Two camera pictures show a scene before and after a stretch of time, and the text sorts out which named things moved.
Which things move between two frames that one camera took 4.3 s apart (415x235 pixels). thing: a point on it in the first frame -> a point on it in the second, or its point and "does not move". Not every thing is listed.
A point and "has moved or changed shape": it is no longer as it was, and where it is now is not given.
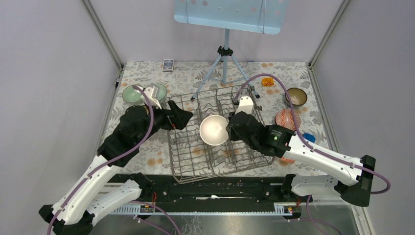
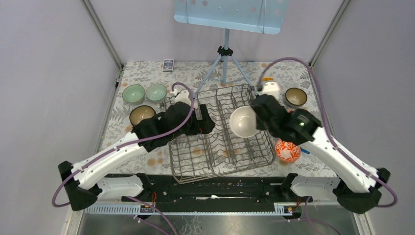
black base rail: x=245 y=190 does not move
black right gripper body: x=234 y=136 -> x=263 y=125
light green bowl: x=130 y=94 does not move
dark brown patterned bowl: x=297 y=97 does not move
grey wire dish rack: x=193 y=159 does not move
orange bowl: x=213 y=130 has moved or changed shape
